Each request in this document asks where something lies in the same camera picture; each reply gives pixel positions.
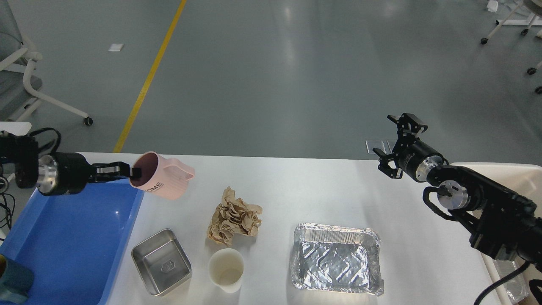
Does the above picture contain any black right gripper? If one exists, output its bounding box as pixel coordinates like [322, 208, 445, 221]
[372, 113, 445, 182]

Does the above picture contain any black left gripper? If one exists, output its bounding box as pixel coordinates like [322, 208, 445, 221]
[36, 152, 142, 196]

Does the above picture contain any pink mug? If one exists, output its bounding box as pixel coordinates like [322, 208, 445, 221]
[129, 151, 195, 200]

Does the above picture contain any stainless steel square container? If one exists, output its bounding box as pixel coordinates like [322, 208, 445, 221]
[130, 228, 192, 297]

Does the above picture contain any aluminium foil tray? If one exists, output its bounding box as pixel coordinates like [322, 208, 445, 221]
[290, 223, 384, 297]

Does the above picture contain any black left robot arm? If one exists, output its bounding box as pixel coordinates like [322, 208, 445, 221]
[0, 128, 142, 229]

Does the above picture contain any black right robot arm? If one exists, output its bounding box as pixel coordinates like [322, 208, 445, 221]
[373, 113, 542, 305]

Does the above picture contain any right clear floor plate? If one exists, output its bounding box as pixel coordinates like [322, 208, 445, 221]
[387, 139, 397, 152]

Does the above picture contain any clear floor plate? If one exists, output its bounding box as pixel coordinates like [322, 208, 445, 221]
[365, 140, 389, 155]
[387, 139, 397, 152]

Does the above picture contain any left clear floor plate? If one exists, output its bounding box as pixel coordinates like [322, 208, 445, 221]
[365, 140, 389, 155]

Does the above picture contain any blue plastic tray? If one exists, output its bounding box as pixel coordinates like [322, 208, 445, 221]
[1, 181, 144, 305]

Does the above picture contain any white side table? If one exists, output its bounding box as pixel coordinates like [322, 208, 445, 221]
[0, 121, 32, 136]

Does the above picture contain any crumpled brown paper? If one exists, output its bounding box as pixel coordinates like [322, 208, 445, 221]
[207, 187, 263, 247]

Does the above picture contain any beige waste bin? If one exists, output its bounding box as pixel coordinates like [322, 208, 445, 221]
[453, 162, 542, 305]

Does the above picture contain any white paper cup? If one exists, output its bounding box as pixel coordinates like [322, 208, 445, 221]
[208, 248, 244, 294]

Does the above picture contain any teal cup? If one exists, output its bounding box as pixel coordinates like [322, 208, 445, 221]
[0, 255, 34, 305]

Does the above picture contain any white grey office chair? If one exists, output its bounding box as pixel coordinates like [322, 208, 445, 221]
[0, 0, 94, 126]

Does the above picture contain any white rolling stand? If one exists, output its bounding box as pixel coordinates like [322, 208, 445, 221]
[469, 0, 541, 102]

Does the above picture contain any clear plastic container in bin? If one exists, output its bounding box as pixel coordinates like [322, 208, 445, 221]
[488, 259, 530, 305]

